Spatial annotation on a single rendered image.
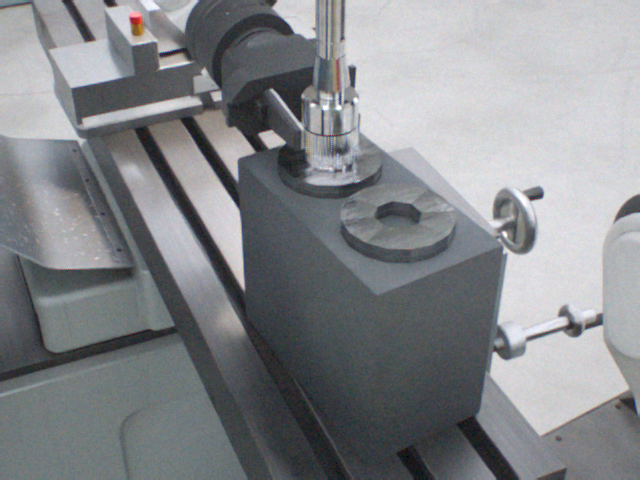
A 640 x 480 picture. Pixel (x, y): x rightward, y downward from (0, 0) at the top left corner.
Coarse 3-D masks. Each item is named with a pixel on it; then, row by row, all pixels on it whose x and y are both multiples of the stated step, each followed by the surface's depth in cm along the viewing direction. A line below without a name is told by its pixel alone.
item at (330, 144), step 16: (304, 112) 78; (304, 128) 79; (320, 128) 77; (336, 128) 77; (352, 128) 78; (304, 144) 80; (320, 144) 78; (336, 144) 78; (352, 144) 79; (304, 160) 80; (320, 160) 79; (336, 160) 79; (352, 160) 80
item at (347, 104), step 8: (312, 88) 79; (352, 88) 78; (304, 96) 77; (312, 96) 77; (344, 96) 77; (352, 96) 77; (304, 104) 77; (312, 104) 76; (320, 104) 76; (328, 104) 76; (336, 104) 76; (344, 104) 76; (352, 104) 77; (312, 112) 77; (320, 112) 76; (328, 112) 76; (336, 112) 76; (344, 112) 76; (352, 112) 77
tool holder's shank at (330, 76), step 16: (320, 0) 72; (336, 0) 72; (320, 16) 73; (336, 16) 73; (320, 32) 74; (336, 32) 73; (320, 48) 74; (336, 48) 74; (320, 64) 75; (336, 64) 75; (320, 80) 76; (336, 80) 76; (320, 96) 77; (336, 96) 77
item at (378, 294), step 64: (256, 192) 82; (320, 192) 78; (384, 192) 77; (256, 256) 87; (320, 256) 75; (384, 256) 72; (448, 256) 72; (256, 320) 92; (320, 320) 79; (384, 320) 71; (448, 320) 75; (320, 384) 83; (384, 384) 75; (448, 384) 80; (384, 448) 80
